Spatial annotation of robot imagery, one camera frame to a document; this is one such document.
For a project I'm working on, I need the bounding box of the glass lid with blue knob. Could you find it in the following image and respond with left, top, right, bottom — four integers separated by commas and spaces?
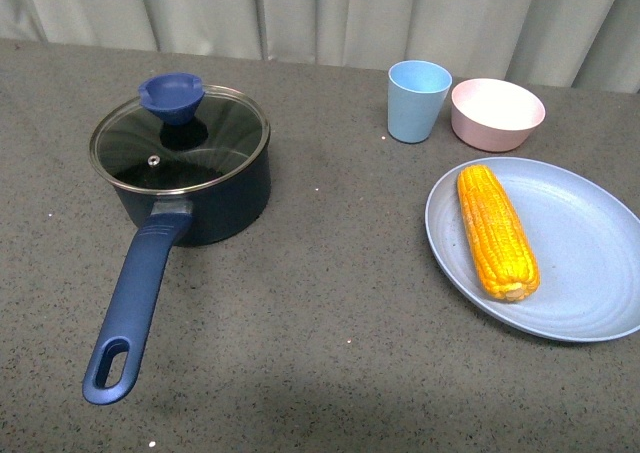
89, 73, 270, 195

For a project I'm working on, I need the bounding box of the yellow corn cob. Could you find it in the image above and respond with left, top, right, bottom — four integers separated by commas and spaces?
457, 164, 541, 302

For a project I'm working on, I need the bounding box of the light blue cup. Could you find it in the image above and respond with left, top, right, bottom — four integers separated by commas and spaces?
387, 60, 452, 144

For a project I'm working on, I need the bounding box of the pink bowl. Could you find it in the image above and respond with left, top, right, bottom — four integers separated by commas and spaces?
451, 78, 546, 153

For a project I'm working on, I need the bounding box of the dark blue saucepan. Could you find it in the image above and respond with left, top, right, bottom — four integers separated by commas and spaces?
82, 142, 271, 405

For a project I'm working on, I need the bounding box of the light blue plate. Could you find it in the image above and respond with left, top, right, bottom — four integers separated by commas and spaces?
425, 157, 639, 342

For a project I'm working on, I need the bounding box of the white curtain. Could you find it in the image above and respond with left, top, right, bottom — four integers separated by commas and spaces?
1, 0, 639, 93

